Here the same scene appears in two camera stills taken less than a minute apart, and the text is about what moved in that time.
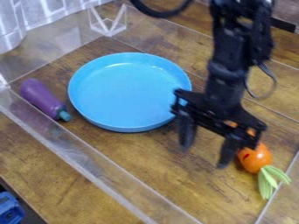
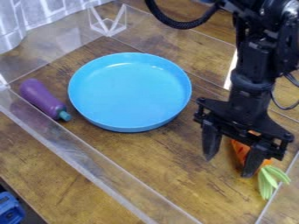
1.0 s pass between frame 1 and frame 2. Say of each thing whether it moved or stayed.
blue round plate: stayed
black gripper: moved
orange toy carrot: stayed
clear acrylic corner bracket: stayed
